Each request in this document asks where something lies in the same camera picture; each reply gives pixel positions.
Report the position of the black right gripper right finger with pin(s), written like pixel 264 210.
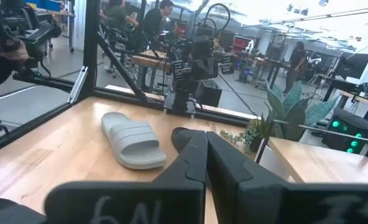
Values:
pixel 249 202

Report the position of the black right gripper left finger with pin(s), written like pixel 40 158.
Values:
pixel 171 199

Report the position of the black rubber slide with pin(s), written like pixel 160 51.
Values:
pixel 181 138

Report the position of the grey rubber slide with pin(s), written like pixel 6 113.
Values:
pixel 134 143

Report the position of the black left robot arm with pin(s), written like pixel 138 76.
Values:
pixel 184 96

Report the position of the black box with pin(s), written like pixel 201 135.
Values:
pixel 207 93

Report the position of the red tool cabinet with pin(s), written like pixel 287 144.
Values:
pixel 241 43

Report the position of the wooden workbench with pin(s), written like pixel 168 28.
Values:
pixel 146 60

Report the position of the person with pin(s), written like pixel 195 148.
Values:
pixel 154 23
pixel 117 15
pixel 296 62

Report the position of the small green succulent plant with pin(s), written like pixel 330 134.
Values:
pixel 252 133

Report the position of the snake plant in white pot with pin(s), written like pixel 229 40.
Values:
pixel 291 109

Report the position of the computer with green lights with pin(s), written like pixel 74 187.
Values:
pixel 348 130

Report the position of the black monitor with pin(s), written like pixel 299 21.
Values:
pixel 355 65

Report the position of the wooden desk with black legs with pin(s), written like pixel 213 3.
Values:
pixel 364 99

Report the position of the person's hand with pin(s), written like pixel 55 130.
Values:
pixel 13 52

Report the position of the black aluminium table frame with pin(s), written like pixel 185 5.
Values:
pixel 90 46

